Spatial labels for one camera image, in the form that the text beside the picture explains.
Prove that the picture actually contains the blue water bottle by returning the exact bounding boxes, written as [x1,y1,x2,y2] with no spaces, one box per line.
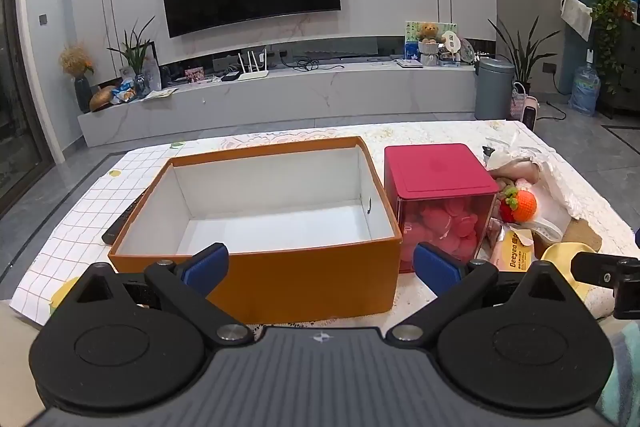
[569,65,601,117]

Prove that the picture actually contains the bushy green shelf plant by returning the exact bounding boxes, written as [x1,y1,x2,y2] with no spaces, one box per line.
[590,0,637,94]

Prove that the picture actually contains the orange knitted ball toy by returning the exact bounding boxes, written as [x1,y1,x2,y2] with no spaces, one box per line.
[515,190,539,223]

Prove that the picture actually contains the black cables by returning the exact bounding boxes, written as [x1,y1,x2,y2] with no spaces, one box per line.
[291,56,346,72]

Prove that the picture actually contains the green potted plant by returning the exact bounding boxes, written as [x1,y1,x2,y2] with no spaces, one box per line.
[107,16,162,98]

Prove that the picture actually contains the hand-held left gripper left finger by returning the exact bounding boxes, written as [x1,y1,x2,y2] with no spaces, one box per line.
[75,243,253,343]

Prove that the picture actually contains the pink space heater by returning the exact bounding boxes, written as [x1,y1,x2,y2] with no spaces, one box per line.
[519,95,542,130]

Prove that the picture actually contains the white router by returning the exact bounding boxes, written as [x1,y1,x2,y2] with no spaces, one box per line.
[235,49,271,82]

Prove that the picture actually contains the green landscape picture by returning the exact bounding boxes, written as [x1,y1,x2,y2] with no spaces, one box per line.
[404,21,459,60]

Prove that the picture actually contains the person's teal striped clothing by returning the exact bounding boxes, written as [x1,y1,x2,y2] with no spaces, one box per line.
[596,321,640,427]

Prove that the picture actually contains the white hanging cloth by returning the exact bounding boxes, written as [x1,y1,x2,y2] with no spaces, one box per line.
[559,0,595,42]

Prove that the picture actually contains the checkered tablecloth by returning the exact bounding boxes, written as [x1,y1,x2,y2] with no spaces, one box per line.
[10,120,640,329]

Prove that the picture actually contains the clear bag with beige plush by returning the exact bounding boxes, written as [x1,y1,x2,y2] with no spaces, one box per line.
[482,134,547,186]

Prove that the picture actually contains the orange cardboard box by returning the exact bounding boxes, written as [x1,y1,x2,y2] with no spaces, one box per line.
[107,136,404,324]

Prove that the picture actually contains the tall leafy floor plant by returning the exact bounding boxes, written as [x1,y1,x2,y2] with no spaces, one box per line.
[487,14,547,96]

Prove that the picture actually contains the black remote control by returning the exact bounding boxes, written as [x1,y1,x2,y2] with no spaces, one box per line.
[101,189,151,246]

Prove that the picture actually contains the pile of snack bags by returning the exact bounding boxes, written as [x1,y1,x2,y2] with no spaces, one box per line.
[110,78,137,104]

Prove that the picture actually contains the marble television cabinet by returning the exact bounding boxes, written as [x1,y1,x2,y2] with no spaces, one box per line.
[77,58,478,148]

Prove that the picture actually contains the grey trash can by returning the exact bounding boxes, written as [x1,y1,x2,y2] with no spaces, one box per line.
[473,58,516,122]

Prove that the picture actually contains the bronze gourd ornament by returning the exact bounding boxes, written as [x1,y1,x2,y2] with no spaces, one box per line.
[88,85,119,113]

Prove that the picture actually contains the red storage box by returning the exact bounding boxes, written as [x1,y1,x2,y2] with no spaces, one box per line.
[383,143,501,276]

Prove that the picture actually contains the red strawberry toy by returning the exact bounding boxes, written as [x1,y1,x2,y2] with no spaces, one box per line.
[499,186,521,223]

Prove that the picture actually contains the orange snack packet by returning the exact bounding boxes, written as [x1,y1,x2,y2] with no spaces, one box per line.
[491,227,537,269]

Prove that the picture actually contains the dried flowers in dark vase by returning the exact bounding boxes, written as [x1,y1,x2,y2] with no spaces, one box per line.
[58,45,96,113]

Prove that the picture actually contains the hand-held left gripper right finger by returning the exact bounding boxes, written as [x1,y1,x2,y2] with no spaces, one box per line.
[386,242,568,343]

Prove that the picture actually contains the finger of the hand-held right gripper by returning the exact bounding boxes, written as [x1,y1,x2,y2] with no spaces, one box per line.
[571,251,621,286]

